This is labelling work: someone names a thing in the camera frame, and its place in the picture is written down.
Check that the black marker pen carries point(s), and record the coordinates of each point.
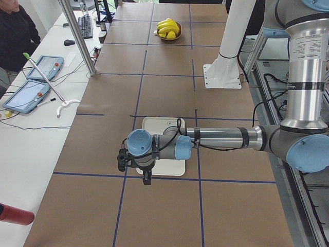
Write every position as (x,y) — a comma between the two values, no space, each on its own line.
(46,102)

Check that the black keyboard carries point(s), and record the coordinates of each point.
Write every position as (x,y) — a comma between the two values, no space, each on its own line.
(86,26)

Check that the near teach pendant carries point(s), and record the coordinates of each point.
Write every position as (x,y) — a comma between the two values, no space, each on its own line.
(25,99)

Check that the teach pendant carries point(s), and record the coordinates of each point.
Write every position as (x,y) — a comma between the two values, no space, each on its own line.
(25,99)
(49,65)

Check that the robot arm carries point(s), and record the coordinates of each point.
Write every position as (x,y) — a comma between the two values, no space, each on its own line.
(301,139)

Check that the white camera pedestal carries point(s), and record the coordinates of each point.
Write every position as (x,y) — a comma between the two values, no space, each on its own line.
(223,73)

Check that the wicker fruit basket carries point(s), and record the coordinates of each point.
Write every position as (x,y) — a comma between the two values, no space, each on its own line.
(163,36)

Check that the person in black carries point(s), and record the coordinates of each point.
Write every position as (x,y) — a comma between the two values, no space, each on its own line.
(18,35)

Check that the red cylinder bottle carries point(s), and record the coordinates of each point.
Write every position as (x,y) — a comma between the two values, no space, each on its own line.
(15,215)

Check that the aluminium frame post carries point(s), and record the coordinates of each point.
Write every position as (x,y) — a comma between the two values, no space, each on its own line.
(69,14)

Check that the yellow mango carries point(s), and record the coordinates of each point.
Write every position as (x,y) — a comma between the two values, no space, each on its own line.
(171,35)

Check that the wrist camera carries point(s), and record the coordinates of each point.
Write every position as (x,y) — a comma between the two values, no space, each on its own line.
(124,159)

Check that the far teach pendant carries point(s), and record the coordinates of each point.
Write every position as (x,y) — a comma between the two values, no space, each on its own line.
(49,65)

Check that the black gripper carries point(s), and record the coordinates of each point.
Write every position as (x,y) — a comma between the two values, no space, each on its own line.
(145,170)

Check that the black computer mouse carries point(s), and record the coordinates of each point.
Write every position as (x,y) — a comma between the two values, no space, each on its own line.
(69,42)

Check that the yellow banana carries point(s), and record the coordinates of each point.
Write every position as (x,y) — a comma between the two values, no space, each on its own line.
(173,26)
(164,23)
(166,30)

